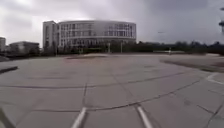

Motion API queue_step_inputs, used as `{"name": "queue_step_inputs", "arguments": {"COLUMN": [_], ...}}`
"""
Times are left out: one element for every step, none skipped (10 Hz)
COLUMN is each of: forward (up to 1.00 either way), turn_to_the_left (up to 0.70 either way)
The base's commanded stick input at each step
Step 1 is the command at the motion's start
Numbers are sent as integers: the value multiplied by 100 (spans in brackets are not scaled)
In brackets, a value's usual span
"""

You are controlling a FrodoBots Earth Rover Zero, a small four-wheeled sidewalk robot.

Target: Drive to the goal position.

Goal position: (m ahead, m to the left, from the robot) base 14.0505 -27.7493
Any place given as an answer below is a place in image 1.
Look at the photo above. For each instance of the dark kerb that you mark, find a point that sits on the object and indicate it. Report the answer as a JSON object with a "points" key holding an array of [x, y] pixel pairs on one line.
{"points": [[8, 69]]}

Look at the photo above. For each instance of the low grey building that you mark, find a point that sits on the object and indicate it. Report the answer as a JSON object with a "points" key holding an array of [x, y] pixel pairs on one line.
{"points": [[24, 47]]}

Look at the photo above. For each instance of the row of dark trees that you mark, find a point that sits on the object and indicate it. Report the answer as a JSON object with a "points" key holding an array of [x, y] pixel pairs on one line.
{"points": [[186, 47]]}

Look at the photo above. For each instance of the round white multi-storey building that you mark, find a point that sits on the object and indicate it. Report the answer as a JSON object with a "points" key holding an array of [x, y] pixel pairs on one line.
{"points": [[96, 33]]}

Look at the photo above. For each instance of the short white post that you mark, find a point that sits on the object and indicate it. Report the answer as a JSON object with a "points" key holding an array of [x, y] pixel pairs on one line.
{"points": [[169, 51]]}

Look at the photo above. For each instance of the pale building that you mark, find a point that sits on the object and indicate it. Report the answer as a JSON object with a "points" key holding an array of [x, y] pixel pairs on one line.
{"points": [[2, 43]]}

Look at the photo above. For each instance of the robot's own part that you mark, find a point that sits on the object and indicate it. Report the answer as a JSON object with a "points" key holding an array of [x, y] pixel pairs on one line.
{"points": [[144, 118], [79, 119]]}

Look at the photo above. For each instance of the grey concrete slab pavement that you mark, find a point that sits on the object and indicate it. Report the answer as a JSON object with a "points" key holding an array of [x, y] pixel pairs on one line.
{"points": [[110, 90]]}

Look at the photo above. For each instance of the white pole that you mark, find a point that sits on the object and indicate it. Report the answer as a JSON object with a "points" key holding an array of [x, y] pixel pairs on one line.
{"points": [[109, 47]]}

